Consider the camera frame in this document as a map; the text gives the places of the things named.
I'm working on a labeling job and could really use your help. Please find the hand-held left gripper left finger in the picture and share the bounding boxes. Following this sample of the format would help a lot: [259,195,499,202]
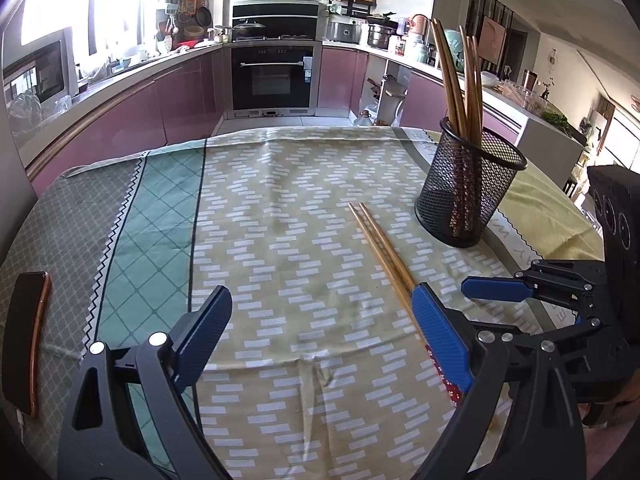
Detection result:
[57,285,233,480]

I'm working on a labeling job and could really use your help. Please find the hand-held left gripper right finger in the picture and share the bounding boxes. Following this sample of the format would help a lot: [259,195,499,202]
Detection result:
[411,282,588,480]

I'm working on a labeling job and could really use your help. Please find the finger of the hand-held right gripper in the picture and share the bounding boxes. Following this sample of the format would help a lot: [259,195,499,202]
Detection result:
[502,316,603,358]
[461,259,610,312]

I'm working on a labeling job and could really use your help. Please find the wooden chopstick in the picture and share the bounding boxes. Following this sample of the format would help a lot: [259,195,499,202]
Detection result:
[348,202,463,408]
[470,35,485,148]
[435,19,470,138]
[459,35,476,141]
[429,19,463,136]
[358,202,421,296]

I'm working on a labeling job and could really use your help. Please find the black mesh utensil holder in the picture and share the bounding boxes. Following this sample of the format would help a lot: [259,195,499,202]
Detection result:
[415,116,528,249]

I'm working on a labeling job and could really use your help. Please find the yellow cloth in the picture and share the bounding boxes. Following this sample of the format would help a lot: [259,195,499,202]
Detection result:
[425,130,606,261]

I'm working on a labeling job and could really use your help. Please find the patterned tablecloth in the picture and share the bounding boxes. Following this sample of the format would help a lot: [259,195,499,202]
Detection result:
[0,126,576,480]

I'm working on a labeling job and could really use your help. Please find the white kitchen island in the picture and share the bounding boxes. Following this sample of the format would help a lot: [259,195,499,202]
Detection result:
[480,85,587,187]

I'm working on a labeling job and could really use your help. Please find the green vegetables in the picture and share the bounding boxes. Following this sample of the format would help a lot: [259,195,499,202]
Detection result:
[542,110,572,134]

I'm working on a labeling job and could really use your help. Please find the phone in brown case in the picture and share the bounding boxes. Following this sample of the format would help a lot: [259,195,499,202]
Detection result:
[1,271,52,420]

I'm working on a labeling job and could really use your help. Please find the clear food container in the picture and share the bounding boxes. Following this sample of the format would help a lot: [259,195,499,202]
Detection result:
[502,80,556,112]

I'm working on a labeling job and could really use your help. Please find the pink base cabinets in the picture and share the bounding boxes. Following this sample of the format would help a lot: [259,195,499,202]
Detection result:
[25,42,233,181]
[319,44,526,147]

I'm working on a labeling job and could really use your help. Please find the built-in oven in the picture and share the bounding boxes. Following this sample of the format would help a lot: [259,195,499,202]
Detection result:
[230,41,322,115]

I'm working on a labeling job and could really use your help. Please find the clear plastic bag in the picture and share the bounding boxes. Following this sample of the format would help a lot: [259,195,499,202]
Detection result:
[7,92,74,136]

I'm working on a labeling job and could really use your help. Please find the steel steamer pot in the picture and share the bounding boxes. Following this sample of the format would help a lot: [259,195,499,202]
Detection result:
[366,16,399,50]

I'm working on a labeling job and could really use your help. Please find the silver rice cooker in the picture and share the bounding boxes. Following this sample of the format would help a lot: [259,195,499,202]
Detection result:
[326,21,362,45]

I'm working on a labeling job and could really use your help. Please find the silver toaster oven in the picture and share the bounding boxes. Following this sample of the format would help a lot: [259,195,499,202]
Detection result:
[2,27,79,111]

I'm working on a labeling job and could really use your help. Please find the wok with lid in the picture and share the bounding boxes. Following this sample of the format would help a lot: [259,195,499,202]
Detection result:
[232,19,267,39]

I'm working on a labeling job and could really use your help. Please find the black range hood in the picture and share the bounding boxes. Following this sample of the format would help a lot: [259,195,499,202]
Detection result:
[232,2,321,41]

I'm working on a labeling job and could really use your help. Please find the hanging pans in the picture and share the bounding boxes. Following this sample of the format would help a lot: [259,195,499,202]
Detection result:
[177,0,214,29]

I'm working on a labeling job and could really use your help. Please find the kitchen window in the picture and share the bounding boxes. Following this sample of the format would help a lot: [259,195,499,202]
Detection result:
[20,0,166,61]

